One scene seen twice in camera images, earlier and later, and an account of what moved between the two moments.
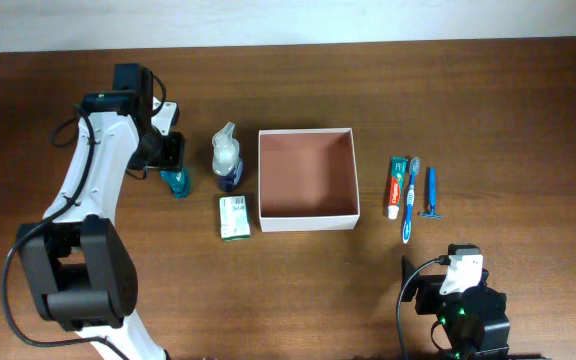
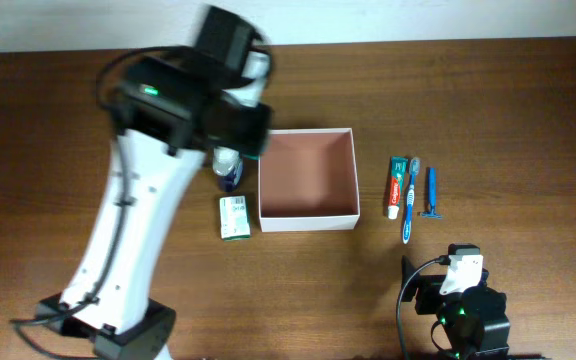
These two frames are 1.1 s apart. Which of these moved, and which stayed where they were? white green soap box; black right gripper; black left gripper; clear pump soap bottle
Moved: black left gripper
Stayed: clear pump soap bottle; black right gripper; white green soap box
